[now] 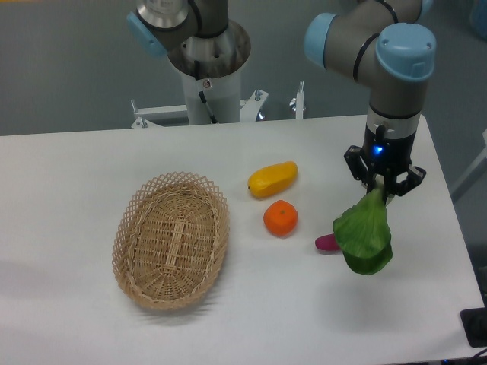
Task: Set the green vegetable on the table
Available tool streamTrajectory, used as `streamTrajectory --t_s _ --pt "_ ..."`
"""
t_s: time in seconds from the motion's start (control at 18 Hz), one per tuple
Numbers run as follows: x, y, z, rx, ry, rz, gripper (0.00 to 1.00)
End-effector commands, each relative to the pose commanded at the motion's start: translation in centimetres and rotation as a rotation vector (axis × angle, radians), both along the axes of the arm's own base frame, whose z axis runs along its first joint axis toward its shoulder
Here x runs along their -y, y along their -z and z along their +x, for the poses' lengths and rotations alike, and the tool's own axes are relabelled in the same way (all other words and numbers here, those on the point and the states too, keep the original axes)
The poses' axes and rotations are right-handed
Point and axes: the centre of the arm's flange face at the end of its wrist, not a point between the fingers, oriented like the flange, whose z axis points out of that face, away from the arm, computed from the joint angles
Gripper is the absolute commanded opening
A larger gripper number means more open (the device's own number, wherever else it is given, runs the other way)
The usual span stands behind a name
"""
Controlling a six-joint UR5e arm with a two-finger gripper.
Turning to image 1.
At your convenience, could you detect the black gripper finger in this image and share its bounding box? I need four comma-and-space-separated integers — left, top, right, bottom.
344, 145, 376, 190
386, 165, 426, 205

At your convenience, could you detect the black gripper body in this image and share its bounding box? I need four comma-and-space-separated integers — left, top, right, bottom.
361, 127, 415, 176

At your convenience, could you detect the green leafy vegetable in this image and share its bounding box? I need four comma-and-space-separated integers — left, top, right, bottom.
333, 186, 393, 275

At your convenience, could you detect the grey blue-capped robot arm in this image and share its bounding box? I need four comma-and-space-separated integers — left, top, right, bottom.
126, 1, 436, 202

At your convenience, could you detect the white table leg at right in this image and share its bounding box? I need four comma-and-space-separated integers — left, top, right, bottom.
450, 129, 487, 203

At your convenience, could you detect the yellow mango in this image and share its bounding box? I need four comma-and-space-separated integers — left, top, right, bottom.
247, 161, 298, 198

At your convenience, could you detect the purple sweet potato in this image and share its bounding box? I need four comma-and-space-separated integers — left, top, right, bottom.
314, 233, 341, 252

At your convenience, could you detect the orange tangerine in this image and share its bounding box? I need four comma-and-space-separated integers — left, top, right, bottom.
263, 200, 298, 237

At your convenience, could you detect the black device at table edge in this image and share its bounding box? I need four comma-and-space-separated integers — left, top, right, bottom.
460, 307, 486, 348

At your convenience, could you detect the woven wicker basket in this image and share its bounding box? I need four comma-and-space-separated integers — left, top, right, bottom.
112, 172, 230, 311

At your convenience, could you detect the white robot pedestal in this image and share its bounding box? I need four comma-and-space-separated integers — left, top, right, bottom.
166, 19, 252, 125

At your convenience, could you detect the black cable on pedestal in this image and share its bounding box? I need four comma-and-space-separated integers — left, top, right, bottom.
193, 59, 220, 125

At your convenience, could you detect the white metal base frame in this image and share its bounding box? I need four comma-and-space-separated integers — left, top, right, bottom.
130, 81, 307, 129

